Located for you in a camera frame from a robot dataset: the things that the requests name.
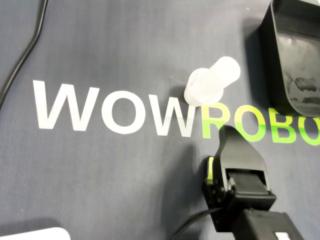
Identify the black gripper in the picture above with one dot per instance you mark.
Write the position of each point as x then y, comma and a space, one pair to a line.
245, 185

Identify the white flanged plastic cylinder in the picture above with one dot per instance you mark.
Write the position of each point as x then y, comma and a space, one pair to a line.
210, 85

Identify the black plastic tray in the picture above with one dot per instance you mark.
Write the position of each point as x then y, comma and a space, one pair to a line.
295, 62

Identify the dark grey WOWROBO mat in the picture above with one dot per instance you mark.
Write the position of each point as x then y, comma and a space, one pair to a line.
75, 162

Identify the white desk lamp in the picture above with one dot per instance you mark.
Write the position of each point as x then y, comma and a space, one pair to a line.
37, 235

